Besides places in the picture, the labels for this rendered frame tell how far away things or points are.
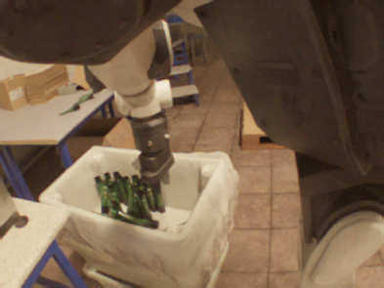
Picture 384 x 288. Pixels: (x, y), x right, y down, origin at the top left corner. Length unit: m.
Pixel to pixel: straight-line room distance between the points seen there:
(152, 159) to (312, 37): 0.56
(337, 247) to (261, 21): 0.27
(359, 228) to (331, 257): 0.06
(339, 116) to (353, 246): 0.20
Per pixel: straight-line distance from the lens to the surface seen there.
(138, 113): 0.65
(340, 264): 0.39
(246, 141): 2.36
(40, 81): 2.12
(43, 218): 0.85
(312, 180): 0.30
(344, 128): 0.21
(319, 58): 0.19
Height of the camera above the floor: 1.22
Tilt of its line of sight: 28 degrees down
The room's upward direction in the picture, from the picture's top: 8 degrees counter-clockwise
